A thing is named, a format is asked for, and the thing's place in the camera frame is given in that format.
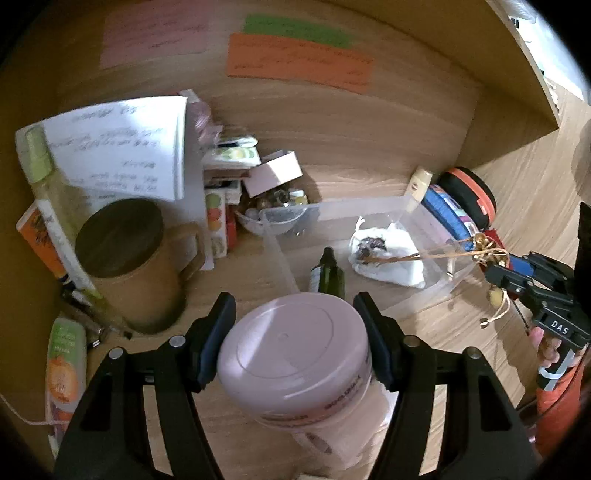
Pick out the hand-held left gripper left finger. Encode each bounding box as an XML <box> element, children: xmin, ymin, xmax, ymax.
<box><xmin>53</xmin><ymin>292</ymin><xmax>237</xmax><ymax>480</ymax></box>

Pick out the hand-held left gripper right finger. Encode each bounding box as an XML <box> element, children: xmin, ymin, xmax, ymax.
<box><xmin>352</xmin><ymin>292</ymin><xmax>540</xmax><ymax>480</ymax></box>

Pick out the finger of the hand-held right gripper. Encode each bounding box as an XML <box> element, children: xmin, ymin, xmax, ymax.
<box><xmin>484</xmin><ymin>262</ymin><xmax>539</xmax><ymax>298</ymax></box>
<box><xmin>507</xmin><ymin>250</ymin><xmax>570</xmax><ymax>288</ymax></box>

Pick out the red charm with gold bells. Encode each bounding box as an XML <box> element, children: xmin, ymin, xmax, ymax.
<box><xmin>367</xmin><ymin>230</ymin><xmax>514</xmax><ymax>329</ymax></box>

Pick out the pink round jar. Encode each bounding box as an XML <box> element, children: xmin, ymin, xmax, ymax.
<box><xmin>217</xmin><ymin>294</ymin><xmax>375</xmax><ymax>432</ymax></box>

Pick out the clear plastic bin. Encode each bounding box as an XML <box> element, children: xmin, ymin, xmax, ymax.
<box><xmin>257</xmin><ymin>193</ymin><xmax>477</xmax><ymax>315</ymax></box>

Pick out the person's right forearm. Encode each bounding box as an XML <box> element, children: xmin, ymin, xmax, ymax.
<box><xmin>534</xmin><ymin>360</ymin><xmax>589</xmax><ymax>459</ymax></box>

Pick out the wooden desktop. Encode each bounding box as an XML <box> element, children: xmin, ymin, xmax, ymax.
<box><xmin>18</xmin><ymin>138</ymin><xmax>583</xmax><ymax>480</ymax></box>

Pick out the person's right hand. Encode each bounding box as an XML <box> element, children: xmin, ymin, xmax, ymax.
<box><xmin>529</xmin><ymin>324</ymin><xmax>562</xmax><ymax>371</ymax></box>

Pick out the white plastic bag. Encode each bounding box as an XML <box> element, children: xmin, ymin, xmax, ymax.
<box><xmin>348</xmin><ymin>220</ymin><xmax>428</xmax><ymax>290</ymax></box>

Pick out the black and orange round case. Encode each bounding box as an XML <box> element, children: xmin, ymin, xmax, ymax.
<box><xmin>436</xmin><ymin>167</ymin><xmax>498</xmax><ymax>232</ymax></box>

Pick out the dark green bottle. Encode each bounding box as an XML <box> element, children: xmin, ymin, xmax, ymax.
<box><xmin>308</xmin><ymin>246</ymin><xmax>345</xmax><ymax>299</ymax></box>

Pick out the blue patchwork pencil case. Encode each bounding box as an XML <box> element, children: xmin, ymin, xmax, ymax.
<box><xmin>422</xmin><ymin>184</ymin><xmax>482</xmax><ymax>244</ymax></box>

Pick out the fruit printed box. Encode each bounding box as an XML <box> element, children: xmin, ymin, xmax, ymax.
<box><xmin>204</xmin><ymin>188</ymin><xmax>230</xmax><ymax>259</ymax></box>

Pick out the brown mug with lid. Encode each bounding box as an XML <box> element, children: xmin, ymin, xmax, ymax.
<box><xmin>74</xmin><ymin>198</ymin><xmax>206</xmax><ymax>336</ymax></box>

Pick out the cream tube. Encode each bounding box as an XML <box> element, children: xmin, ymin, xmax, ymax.
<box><xmin>406</xmin><ymin>167</ymin><xmax>435</xmax><ymax>213</ymax></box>

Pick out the glass bowl of beads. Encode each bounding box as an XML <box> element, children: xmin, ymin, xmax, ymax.
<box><xmin>235</xmin><ymin>186</ymin><xmax>309</xmax><ymax>237</ymax></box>

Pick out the orange and green tube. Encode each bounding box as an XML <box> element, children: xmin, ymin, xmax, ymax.
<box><xmin>45</xmin><ymin>317</ymin><xmax>88</xmax><ymax>435</ymax></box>

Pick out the small white box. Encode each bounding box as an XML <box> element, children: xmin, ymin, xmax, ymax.
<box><xmin>243</xmin><ymin>150</ymin><xmax>304</xmax><ymax>198</ymax></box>

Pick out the orange flat box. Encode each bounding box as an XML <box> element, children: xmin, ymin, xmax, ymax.
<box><xmin>16</xmin><ymin>202</ymin><xmax>68</xmax><ymax>281</ymax></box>

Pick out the white handwritten paper pad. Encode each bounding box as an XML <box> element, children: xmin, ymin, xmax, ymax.
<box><xmin>41</xmin><ymin>94</ymin><xmax>188</xmax><ymax>205</ymax></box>

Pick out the pink striped packet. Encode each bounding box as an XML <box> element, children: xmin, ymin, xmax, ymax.
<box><xmin>179</xmin><ymin>89</ymin><xmax>220</xmax><ymax>145</ymax></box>

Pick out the green capped spray bottle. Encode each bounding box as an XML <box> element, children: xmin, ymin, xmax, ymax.
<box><xmin>15</xmin><ymin>124</ymin><xmax>101</xmax><ymax>297</ymax></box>

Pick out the orange sticky note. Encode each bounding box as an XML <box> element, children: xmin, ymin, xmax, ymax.
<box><xmin>225</xmin><ymin>32</ymin><xmax>374</xmax><ymax>93</ymax></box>

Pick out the pink sticky note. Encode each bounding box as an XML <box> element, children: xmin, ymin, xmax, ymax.
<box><xmin>99</xmin><ymin>0</ymin><xmax>209</xmax><ymax>71</ymax></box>

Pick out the green sticky note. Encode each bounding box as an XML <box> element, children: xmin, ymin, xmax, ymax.
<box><xmin>243</xmin><ymin>15</ymin><xmax>355</xmax><ymax>49</ymax></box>

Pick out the pink cable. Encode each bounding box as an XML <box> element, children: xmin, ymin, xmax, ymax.
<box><xmin>0</xmin><ymin>394</ymin><xmax>52</xmax><ymax>428</ymax></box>

